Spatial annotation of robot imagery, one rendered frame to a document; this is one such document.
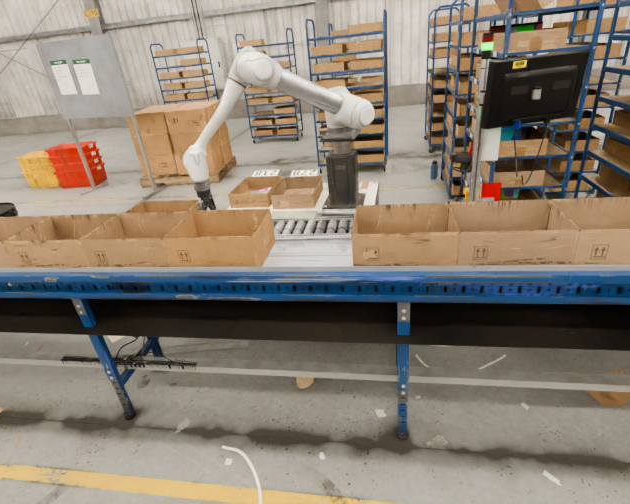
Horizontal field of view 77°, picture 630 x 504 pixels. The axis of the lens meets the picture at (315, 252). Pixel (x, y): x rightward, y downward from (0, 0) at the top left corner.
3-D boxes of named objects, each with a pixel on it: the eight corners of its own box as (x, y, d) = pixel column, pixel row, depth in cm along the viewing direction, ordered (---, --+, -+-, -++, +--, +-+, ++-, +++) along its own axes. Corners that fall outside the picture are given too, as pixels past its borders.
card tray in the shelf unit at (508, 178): (479, 169, 298) (481, 156, 294) (523, 167, 293) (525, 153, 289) (493, 187, 263) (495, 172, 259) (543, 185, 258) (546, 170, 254)
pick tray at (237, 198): (284, 188, 300) (282, 175, 295) (269, 207, 267) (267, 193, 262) (248, 189, 306) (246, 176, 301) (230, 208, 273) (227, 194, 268)
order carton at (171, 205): (206, 224, 251) (199, 199, 243) (185, 246, 226) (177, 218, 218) (149, 225, 259) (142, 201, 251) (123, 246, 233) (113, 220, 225)
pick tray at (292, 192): (323, 188, 291) (322, 175, 286) (314, 208, 258) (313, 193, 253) (286, 189, 297) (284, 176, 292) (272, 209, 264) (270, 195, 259)
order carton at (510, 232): (542, 236, 169) (549, 198, 161) (570, 272, 143) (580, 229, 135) (445, 238, 176) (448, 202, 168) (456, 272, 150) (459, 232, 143)
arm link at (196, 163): (212, 179, 210) (207, 173, 220) (205, 149, 202) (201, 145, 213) (191, 183, 206) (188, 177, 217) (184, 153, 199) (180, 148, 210)
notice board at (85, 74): (79, 195, 600) (19, 43, 505) (105, 184, 641) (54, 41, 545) (146, 199, 554) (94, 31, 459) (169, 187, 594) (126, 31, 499)
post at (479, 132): (480, 224, 234) (497, 57, 192) (481, 227, 229) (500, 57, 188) (458, 224, 236) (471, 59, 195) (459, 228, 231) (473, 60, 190)
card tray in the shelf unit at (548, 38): (491, 50, 261) (492, 33, 257) (541, 45, 256) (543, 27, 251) (507, 53, 226) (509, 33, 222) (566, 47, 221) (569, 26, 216)
